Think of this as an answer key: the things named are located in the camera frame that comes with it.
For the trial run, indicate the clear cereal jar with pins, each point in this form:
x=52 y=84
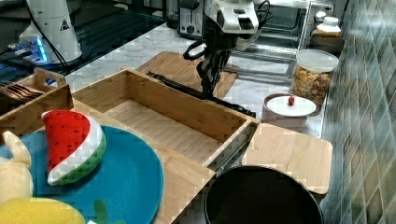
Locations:
x=313 y=74

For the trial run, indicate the blue round plate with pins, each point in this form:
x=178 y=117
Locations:
x=125 y=188

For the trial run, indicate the bamboo cutting board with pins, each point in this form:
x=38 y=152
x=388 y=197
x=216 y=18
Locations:
x=173 y=66

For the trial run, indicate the wooden cutlery tray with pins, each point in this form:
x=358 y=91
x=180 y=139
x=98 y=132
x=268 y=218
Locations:
x=23 y=101

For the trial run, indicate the bamboo drawer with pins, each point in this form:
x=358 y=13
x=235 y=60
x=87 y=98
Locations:
x=201 y=130

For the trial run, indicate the cream plush toy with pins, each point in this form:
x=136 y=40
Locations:
x=15 y=176

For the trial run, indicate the silver toaster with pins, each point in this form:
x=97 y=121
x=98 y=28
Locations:
x=190 y=18

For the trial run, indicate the white bowl lid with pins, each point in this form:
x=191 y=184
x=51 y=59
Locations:
x=291 y=106

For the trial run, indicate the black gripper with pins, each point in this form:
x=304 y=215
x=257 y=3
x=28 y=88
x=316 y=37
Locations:
x=218 y=50

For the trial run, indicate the yellow plush toy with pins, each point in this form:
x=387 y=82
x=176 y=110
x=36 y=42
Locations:
x=39 y=211

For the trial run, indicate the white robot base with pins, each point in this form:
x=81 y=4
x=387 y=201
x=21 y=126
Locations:
x=50 y=33

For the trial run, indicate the watermelon slice plush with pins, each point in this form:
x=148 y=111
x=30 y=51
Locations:
x=76 y=143

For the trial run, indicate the metal dish rack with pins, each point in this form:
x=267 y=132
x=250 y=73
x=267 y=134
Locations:
x=288 y=29

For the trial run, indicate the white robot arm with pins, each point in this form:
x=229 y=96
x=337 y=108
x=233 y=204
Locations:
x=224 y=25

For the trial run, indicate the black metal drawer handle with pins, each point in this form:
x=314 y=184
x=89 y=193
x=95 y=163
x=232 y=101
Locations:
x=197 y=94

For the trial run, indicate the black round pot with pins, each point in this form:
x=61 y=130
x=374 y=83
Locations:
x=259 y=195

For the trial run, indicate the white lidded jar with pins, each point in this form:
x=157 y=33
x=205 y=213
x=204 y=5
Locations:
x=329 y=27

